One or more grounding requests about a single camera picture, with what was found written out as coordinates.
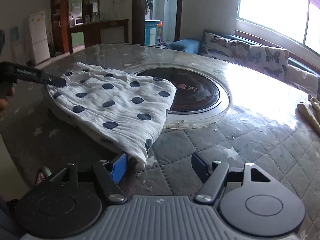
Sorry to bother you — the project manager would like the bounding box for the white navy polka dot garment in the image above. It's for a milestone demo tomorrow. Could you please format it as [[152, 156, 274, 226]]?
[[42, 62, 176, 170]]

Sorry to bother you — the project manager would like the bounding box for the white refrigerator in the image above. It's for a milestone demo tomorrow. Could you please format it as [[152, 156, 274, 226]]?
[[27, 11, 50, 65]]

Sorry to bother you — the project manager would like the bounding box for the black round induction cooktop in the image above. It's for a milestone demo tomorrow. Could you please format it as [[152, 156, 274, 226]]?
[[136, 67, 222, 115]]

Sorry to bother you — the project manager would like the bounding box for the grey quilted star table cover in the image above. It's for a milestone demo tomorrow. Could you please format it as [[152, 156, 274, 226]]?
[[1, 43, 319, 239]]

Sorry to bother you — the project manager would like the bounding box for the dark wooden shelf unit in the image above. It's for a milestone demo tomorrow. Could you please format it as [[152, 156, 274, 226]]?
[[50, 0, 99, 54]]

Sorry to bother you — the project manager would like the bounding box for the dark wooden console table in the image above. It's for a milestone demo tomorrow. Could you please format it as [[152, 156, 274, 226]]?
[[67, 19, 129, 54]]

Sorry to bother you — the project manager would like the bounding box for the blue sofa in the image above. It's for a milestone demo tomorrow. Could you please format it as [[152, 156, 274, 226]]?
[[166, 29, 320, 95]]

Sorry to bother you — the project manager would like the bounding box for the yellow folded cloth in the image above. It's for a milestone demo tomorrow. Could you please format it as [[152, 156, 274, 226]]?
[[297, 94, 320, 134]]

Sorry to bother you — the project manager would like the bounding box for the butterfly print cushion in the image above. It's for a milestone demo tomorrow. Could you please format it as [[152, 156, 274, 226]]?
[[200, 32, 289, 81]]

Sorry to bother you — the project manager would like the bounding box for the beige plain cushion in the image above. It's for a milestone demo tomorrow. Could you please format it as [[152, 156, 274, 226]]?
[[284, 64, 319, 97]]

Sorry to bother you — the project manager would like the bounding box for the window with green frame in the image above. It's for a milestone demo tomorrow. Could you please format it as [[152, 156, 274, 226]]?
[[238, 0, 319, 54]]

